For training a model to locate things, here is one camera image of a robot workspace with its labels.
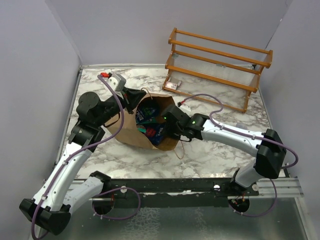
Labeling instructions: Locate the orange wooden shelf rack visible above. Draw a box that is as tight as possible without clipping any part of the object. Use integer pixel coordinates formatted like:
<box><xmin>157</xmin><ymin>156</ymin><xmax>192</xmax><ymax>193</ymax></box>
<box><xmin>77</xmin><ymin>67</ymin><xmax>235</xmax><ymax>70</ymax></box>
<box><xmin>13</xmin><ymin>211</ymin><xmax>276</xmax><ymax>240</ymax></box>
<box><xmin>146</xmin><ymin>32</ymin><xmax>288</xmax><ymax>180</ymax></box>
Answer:
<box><xmin>162</xmin><ymin>28</ymin><xmax>273</xmax><ymax>113</ymax></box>

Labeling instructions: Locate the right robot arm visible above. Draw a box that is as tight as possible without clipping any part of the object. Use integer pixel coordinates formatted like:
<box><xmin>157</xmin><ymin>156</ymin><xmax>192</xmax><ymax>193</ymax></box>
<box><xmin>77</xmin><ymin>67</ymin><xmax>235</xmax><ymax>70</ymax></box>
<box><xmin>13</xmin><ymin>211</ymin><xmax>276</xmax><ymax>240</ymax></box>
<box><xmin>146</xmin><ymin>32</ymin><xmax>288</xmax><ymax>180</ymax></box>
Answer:
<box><xmin>161</xmin><ymin>104</ymin><xmax>287</xmax><ymax>196</ymax></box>

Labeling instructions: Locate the blue Bonk snack bag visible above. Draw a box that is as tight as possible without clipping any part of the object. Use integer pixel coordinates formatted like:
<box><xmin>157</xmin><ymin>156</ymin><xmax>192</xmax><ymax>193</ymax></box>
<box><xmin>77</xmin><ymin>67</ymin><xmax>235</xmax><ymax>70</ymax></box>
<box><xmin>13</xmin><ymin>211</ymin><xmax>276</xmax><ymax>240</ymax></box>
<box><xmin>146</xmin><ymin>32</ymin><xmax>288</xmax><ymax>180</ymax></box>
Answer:
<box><xmin>135</xmin><ymin>99</ymin><xmax>160</xmax><ymax>124</ymax></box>

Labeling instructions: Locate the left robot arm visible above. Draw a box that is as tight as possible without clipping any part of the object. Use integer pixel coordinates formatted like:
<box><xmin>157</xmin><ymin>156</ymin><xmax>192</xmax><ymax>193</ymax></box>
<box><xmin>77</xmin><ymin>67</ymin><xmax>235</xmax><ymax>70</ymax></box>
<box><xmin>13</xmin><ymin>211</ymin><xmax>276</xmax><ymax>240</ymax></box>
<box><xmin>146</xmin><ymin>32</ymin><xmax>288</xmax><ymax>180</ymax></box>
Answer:
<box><xmin>19</xmin><ymin>87</ymin><xmax>146</xmax><ymax>240</ymax></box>

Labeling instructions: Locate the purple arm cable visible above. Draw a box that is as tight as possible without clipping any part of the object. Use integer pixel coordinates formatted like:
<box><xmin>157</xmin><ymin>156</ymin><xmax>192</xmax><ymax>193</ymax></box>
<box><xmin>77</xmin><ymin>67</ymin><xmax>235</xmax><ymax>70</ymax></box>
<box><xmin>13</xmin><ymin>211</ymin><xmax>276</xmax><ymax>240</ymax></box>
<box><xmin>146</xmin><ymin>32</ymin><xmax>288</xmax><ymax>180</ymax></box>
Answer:
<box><xmin>176</xmin><ymin>93</ymin><xmax>299</xmax><ymax>217</ymax></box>
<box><xmin>31</xmin><ymin>72</ymin><xmax>142</xmax><ymax>239</ymax></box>

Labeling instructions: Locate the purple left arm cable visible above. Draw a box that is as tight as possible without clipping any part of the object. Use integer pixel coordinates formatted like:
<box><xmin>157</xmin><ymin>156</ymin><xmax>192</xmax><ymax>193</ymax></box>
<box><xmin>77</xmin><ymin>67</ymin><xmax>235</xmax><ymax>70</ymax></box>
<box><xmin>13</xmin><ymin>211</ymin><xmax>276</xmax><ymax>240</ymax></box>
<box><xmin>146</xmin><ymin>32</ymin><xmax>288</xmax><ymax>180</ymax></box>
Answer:
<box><xmin>31</xmin><ymin>72</ymin><xmax>142</xmax><ymax>239</ymax></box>

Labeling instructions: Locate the dark blue chips bag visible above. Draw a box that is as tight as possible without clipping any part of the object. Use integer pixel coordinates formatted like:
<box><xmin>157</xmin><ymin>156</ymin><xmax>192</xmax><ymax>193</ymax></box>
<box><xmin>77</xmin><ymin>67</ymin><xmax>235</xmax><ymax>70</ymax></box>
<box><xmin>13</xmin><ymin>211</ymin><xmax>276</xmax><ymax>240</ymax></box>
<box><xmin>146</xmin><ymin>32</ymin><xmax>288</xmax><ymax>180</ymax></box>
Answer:
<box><xmin>144</xmin><ymin>123</ymin><xmax>166</xmax><ymax>146</ymax></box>

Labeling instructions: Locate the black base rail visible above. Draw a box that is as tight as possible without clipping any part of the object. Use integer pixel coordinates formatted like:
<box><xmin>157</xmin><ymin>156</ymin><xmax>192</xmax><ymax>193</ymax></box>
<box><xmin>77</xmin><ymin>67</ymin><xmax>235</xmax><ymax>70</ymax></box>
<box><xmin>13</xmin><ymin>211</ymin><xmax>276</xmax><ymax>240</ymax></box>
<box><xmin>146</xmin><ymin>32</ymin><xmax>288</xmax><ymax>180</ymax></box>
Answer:
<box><xmin>92</xmin><ymin>177</ymin><xmax>259</xmax><ymax>209</ymax></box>

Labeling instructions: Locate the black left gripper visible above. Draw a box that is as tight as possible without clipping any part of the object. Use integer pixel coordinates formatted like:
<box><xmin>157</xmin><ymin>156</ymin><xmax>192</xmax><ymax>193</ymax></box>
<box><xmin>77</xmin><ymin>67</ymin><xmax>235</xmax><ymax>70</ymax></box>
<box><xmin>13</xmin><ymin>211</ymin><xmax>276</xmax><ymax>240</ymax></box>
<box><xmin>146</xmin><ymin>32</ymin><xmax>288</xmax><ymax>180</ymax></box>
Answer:
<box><xmin>95</xmin><ymin>85</ymin><xmax>146</xmax><ymax>127</ymax></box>

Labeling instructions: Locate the small red white box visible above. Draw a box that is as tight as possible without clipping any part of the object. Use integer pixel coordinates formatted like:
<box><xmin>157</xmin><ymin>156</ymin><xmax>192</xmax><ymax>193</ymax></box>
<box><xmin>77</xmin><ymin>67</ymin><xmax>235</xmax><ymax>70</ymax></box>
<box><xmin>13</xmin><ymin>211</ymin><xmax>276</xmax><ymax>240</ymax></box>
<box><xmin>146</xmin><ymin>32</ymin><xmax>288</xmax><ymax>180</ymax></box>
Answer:
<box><xmin>165</xmin><ymin>80</ymin><xmax>182</xmax><ymax>90</ymax></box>

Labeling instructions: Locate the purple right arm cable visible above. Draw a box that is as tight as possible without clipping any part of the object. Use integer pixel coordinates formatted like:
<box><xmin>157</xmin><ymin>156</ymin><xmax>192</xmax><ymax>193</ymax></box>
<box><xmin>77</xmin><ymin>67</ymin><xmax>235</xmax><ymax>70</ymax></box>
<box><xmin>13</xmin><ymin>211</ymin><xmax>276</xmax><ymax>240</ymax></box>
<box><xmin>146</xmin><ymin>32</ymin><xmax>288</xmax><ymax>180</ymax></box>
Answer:
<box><xmin>176</xmin><ymin>93</ymin><xmax>299</xmax><ymax>217</ymax></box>

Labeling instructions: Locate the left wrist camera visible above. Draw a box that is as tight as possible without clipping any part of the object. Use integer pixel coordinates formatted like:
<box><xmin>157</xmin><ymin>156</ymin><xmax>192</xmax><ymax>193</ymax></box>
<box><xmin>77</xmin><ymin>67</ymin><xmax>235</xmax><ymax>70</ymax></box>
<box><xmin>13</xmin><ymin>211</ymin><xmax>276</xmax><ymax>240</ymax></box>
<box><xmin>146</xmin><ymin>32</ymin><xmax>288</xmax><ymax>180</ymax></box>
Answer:
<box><xmin>106</xmin><ymin>73</ymin><xmax>127</xmax><ymax>93</ymax></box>

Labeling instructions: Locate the small clear plastic cup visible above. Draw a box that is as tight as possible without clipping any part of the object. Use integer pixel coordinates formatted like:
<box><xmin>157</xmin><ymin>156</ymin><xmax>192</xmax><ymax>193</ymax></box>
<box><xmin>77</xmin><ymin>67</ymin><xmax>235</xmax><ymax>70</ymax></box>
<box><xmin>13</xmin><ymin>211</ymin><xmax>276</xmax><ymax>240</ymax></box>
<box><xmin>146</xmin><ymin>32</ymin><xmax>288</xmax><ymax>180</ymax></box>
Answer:
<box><xmin>236</xmin><ymin>122</ymin><xmax>248</xmax><ymax>130</ymax></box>

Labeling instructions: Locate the brown paper bag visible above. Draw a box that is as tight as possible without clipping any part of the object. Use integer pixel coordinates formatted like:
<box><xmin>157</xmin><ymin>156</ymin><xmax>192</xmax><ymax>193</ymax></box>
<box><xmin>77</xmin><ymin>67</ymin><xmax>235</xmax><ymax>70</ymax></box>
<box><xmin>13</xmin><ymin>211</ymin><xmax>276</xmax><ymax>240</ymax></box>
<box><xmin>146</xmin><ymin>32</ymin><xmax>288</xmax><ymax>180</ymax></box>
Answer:
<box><xmin>105</xmin><ymin>92</ymin><xmax>179</xmax><ymax>151</ymax></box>

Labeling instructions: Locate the teal snack packet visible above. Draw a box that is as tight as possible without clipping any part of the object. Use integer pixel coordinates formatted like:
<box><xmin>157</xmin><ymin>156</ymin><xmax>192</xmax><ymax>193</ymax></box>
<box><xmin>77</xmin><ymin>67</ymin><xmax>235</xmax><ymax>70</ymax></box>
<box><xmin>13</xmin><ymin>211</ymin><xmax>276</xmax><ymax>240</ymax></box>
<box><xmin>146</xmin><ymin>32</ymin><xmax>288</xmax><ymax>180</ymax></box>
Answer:
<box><xmin>136</xmin><ymin>124</ymin><xmax>150</xmax><ymax>135</ymax></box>

